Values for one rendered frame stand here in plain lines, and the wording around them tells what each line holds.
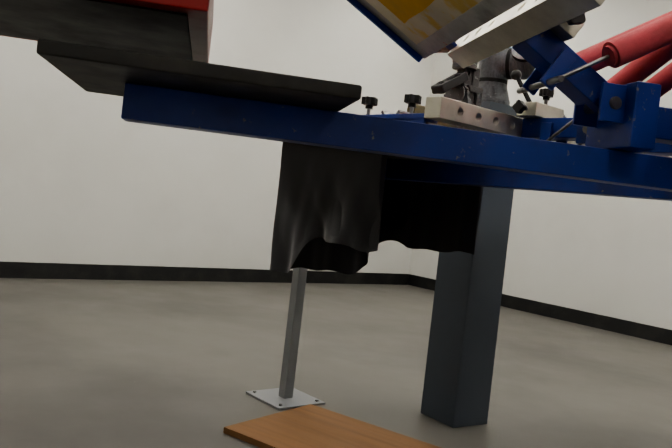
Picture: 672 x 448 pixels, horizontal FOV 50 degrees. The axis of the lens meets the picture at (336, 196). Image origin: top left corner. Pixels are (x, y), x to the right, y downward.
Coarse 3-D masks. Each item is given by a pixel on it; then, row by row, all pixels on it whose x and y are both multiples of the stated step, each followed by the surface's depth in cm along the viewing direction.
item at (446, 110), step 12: (432, 108) 166; (444, 108) 165; (456, 108) 167; (468, 108) 170; (480, 108) 173; (444, 120) 168; (456, 120) 168; (468, 120) 171; (480, 120) 173; (492, 120) 176; (504, 120) 179; (516, 120) 183; (492, 132) 180; (504, 132) 180; (516, 132) 183; (576, 144) 201
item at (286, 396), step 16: (304, 272) 272; (304, 288) 272; (288, 320) 272; (288, 336) 271; (288, 352) 271; (288, 368) 270; (288, 384) 271; (272, 400) 266; (288, 400) 268; (304, 400) 271; (320, 400) 273
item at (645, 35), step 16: (624, 32) 141; (640, 32) 128; (656, 32) 127; (592, 48) 140; (608, 48) 127; (624, 48) 126; (640, 48) 127; (656, 48) 129; (592, 64) 128; (608, 64) 129; (624, 64) 129; (640, 64) 155; (656, 64) 154; (608, 80) 161; (624, 80) 158; (640, 80) 157; (656, 80) 165
